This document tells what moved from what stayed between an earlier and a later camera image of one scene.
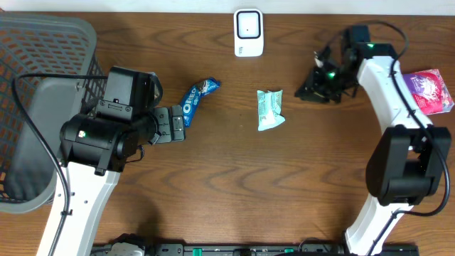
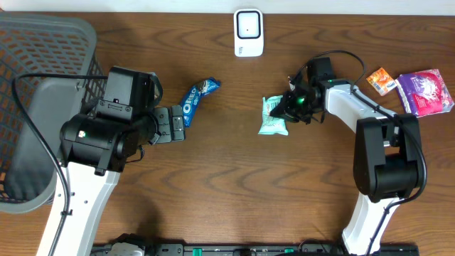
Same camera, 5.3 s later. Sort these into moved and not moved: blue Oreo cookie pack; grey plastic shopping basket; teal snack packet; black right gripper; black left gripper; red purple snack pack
Moved: teal snack packet; black right gripper
Not moved: red purple snack pack; black left gripper; grey plastic shopping basket; blue Oreo cookie pack
